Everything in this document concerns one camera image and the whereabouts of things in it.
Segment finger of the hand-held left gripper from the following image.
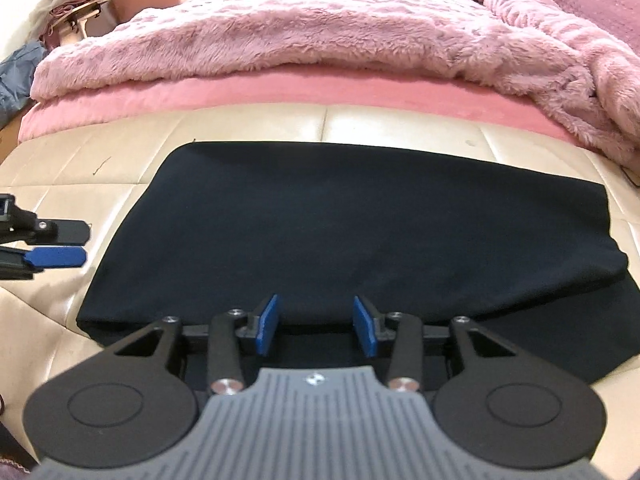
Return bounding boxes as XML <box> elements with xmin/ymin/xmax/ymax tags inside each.
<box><xmin>0</xmin><ymin>246</ymin><xmax>88</xmax><ymax>281</ymax></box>
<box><xmin>0</xmin><ymin>193</ymin><xmax>92</xmax><ymax>247</ymax></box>

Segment pink bed sheet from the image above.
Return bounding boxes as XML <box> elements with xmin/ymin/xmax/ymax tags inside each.
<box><xmin>17</xmin><ymin>76</ymin><xmax>588</xmax><ymax>150</ymax></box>

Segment cream leather bench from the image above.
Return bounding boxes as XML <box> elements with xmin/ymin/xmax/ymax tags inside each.
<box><xmin>0</xmin><ymin>105</ymin><xmax>640</xmax><ymax>480</ymax></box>

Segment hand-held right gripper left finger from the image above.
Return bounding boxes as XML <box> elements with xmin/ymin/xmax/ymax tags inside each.
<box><xmin>115</xmin><ymin>293</ymin><xmax>282</xmax><ymax>394</ymax></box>

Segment blue fabric bag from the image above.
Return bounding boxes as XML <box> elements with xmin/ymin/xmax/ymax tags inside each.
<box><xmin>0</xmin><ymin>41</ymin><xmax>49</xmax><ymax>127</ymax></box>

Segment pink fluffy blanket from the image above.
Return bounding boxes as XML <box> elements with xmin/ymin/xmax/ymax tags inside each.
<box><xmin>30</xmin><ymin>0</ymin><xmax>640</xmax><ymax>171</ymax></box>

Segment black pants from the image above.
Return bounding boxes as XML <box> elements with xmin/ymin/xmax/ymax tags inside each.
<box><xmin>75</xmin><ymin>141</ymin><xmax>630</xmax><ymax>386</ymax></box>

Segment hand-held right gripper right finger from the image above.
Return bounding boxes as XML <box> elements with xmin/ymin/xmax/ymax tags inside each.
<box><xmin>353</xmin><ymin>295</ymin><xmax>522</xmax><ymax>392</ymax></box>

